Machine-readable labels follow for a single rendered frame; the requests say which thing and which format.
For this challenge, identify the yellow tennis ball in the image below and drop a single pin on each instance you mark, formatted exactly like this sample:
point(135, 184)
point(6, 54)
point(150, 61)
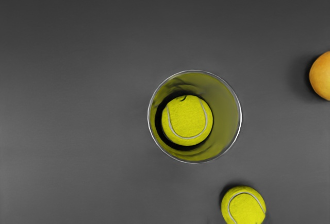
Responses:
point(187, 121)
point(243, 206)

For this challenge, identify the clear glass cup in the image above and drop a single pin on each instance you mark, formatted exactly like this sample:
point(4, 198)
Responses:
point(227, 110)

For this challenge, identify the orange fruit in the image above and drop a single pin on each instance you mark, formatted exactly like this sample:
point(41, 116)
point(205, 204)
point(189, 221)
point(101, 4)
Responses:
point(321, 76)

